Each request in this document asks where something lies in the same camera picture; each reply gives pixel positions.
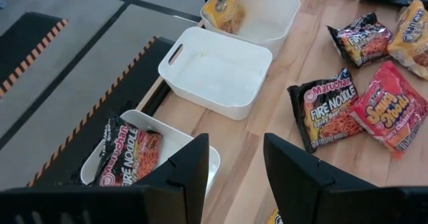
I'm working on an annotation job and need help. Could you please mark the yellow Maruchan ramen packet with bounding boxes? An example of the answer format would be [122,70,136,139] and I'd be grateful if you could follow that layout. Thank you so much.
[265,209,284,224]
[387,0,428,81]
[201,0,247,34]

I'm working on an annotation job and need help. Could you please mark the black Fire Noodle packet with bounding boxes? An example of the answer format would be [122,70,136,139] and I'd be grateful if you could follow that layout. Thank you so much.
[326,12,393,68]
[92,115,164,187]
[286,67,365,154]

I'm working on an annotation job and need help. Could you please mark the black hazard-striped floor mat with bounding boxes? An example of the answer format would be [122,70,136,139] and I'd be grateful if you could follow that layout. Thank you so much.
[26,35,175,188]
[0,11,70,100]

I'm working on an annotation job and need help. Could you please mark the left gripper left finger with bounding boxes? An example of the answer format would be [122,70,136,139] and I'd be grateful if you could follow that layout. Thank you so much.
[135,132,211,224]

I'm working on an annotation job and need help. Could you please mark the white plastic bin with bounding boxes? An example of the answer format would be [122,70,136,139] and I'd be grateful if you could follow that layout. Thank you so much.
[157,26,274,121]
[80,109,221,198]
[199,0,301,56]

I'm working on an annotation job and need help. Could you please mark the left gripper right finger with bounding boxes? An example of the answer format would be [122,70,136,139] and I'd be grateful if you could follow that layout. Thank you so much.
[263,132,377,224]

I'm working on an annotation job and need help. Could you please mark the red Saucy Noods packet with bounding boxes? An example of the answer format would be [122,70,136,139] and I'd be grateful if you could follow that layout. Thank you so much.
[347,61,428,153]

